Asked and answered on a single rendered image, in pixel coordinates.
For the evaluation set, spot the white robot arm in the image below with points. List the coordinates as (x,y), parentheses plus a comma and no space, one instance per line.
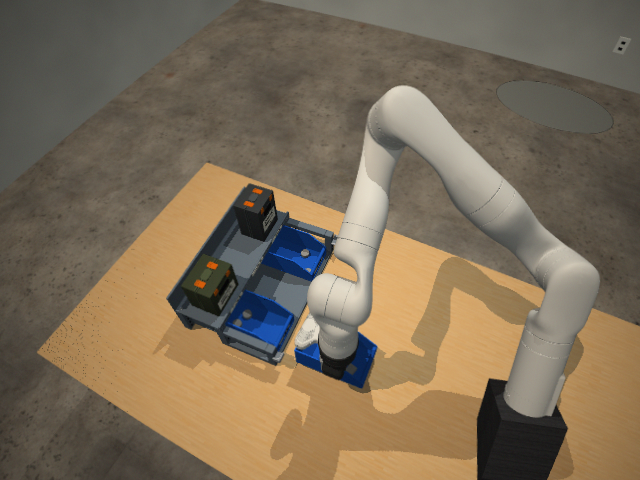
(570,282)

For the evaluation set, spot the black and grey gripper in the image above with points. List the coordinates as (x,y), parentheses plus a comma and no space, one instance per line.
(334,361)

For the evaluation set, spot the blue bin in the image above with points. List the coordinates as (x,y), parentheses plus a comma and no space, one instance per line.
(269,319)
(364,356)
(285,253)

